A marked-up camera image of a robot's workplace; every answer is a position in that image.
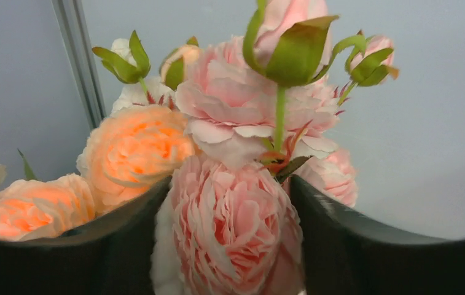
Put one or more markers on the aluminium frame rail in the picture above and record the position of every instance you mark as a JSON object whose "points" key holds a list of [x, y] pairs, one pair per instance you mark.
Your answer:
{"points": [[74, 31]]}

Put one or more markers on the pink flowers in vase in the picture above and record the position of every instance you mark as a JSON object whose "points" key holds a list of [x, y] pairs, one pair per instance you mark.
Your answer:
{"points": [[129, 63]]}

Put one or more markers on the pink rose stem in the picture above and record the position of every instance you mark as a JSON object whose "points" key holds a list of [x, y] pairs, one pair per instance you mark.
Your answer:
{"points": [[258, 106]]}

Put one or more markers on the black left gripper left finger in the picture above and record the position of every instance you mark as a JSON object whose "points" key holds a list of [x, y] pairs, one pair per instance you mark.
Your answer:
{"points": [[109, 255]]}

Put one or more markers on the orange rose stem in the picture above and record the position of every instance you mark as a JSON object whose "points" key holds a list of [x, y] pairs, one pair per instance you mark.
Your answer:
{"points": [[135, 147], [31, 209]]}

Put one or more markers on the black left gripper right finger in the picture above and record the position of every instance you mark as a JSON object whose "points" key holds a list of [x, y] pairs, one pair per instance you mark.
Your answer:
{"points": [[346, 252]]}

